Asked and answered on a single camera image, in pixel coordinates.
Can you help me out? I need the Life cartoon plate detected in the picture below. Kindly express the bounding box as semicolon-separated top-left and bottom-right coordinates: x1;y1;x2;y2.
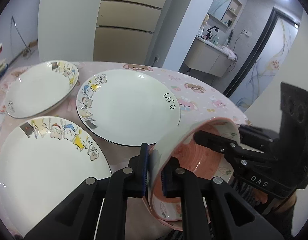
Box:
76;69;181;146

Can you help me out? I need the pink rabbit strawberry bowl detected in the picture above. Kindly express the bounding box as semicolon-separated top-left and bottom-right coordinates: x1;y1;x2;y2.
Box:
144;117;241;231

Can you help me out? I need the person's right hand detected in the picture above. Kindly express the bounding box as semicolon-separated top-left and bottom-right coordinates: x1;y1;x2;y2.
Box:
246;189;297;215

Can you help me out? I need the gold three-door refrigerator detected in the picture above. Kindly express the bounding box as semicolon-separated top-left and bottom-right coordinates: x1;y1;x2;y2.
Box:
93;0;166;64

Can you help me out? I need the black door frame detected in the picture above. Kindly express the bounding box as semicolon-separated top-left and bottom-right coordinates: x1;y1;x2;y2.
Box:
223;7;300;98

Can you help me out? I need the pink towel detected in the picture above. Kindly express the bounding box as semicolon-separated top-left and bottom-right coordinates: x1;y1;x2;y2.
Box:
222;46;237;61

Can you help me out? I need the bathroom vanity cabinet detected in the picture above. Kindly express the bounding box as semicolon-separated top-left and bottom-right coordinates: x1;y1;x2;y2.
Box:
184;37;236;77

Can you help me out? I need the bathroom mirror shelf cabinet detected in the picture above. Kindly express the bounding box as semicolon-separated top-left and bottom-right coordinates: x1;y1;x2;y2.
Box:
207;0;243;29

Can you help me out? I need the black faucet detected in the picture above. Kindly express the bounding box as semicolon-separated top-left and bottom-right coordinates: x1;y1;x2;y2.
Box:
206;25;219;40

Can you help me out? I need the mop with metal pole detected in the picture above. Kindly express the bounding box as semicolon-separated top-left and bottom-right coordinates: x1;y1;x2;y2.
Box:
10;16;38;62

